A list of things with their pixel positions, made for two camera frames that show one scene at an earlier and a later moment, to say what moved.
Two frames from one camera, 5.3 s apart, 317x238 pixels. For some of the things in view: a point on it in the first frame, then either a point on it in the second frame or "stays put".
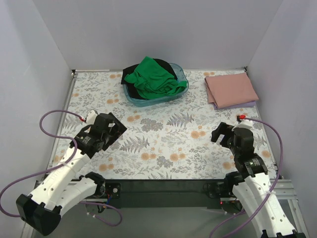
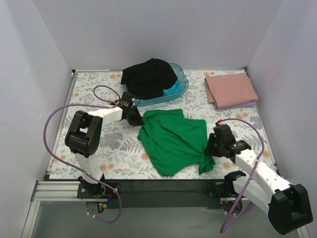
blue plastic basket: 134,102 stays put
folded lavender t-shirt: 249,104 stays put
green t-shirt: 152,80 → 176,145
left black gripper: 115,127 → 134,117
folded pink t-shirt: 230,89 stays put
